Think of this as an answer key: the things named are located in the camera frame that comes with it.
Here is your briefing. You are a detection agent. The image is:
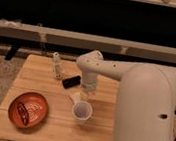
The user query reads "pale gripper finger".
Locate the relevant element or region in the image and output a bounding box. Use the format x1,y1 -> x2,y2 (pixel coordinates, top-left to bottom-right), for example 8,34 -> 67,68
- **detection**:
70,92 -> 82,104

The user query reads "clear plastic bottle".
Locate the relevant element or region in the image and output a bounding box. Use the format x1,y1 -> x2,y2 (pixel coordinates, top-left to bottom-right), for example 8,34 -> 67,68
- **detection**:
52,52 -> 63,79

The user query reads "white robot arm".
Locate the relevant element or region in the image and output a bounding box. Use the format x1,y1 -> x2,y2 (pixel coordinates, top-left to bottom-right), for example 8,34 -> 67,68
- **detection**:
76,50 -> 176,141

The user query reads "white plastic cup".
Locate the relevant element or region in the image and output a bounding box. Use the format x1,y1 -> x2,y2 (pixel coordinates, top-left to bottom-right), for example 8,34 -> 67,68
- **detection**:
71,101 -> 93,125

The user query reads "black cylinder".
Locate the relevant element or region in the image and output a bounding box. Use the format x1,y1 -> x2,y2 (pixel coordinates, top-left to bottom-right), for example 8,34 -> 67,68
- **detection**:
62,75 -> 81,89

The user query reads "wooden table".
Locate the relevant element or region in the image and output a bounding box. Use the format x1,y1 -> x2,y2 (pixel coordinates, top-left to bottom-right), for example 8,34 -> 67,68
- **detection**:
0,55 -> 119,141

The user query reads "orange bowl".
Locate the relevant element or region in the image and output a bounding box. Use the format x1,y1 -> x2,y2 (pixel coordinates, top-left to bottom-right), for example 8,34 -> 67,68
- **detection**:
7,92 -> 49,129

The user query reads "dark utensil in bowl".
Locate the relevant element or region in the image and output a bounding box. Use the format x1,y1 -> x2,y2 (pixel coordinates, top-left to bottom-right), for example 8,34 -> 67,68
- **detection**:
17,102 -> 29,125

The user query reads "white shelf rail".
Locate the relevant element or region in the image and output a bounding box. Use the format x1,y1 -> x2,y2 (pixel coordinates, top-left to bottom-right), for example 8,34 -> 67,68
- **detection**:
0,20 -> 176,63

